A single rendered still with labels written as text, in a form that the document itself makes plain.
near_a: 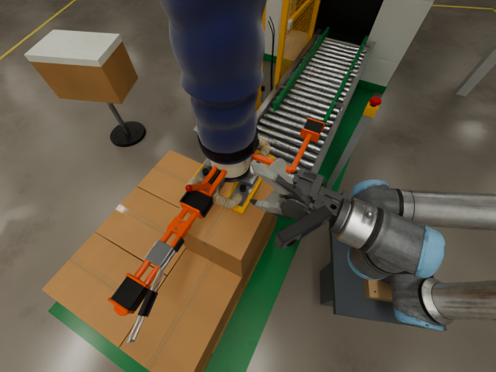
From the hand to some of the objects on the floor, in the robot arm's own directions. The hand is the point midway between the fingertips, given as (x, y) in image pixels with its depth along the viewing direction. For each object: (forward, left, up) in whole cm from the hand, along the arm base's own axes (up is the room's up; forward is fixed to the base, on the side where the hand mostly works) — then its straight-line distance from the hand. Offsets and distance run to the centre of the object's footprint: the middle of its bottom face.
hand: (248, 185), depth 50 cm
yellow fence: (+33, -242, -172) cm, 299 cm away
